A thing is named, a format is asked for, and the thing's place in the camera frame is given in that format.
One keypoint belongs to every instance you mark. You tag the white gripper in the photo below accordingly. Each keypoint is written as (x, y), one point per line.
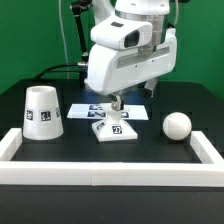
(111, 70)

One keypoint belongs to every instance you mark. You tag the white lamp base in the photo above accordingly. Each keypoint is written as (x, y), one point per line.
(113, 127)

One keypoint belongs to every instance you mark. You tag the white lamp bulb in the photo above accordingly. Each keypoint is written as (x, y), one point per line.
(177, 126)

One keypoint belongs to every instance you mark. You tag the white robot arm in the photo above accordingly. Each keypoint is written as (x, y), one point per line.
(154, 11)

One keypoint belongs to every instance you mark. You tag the white lamp shade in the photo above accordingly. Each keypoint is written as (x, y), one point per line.
(42, 117)

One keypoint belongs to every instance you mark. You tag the white marker sheet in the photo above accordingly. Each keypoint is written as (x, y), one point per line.
(95, 111)

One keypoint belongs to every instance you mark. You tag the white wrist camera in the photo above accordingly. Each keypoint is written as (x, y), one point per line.
(120, 34)

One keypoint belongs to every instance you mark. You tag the white U-shaped frame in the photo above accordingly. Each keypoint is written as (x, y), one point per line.
(209, 172)

